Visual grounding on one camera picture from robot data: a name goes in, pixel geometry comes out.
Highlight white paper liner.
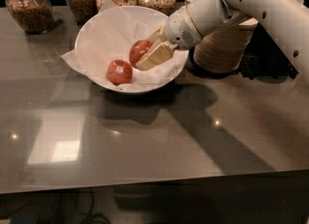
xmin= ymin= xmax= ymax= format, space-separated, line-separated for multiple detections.
xmin=61 ymin=6 xmax=187 ymax=92

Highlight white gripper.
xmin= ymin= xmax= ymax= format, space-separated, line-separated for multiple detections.
xmin=136 ymin=6 xmax=203 ymax=70

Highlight white bowl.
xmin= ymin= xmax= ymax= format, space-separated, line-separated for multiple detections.
xmin=74 ymin=5 xmax=190 ymax=95

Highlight front stack paper bowls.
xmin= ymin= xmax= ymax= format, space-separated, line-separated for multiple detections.
xmin=193 ymin=18 xmax=258 ymax=74

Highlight red apple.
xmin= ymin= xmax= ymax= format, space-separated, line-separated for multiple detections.
xmin=129 ymin=40 xmax=153 ymax=68
xmin=107 ymin=60 xmax=133 ymax=86

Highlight far left cereal jar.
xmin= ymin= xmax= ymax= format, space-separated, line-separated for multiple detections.
xmin=6 ymin=0 xmax=55 ymax=34

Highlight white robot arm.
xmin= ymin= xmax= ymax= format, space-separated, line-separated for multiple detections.
xmin=137 ymin=0 xmax=309 ymax=83

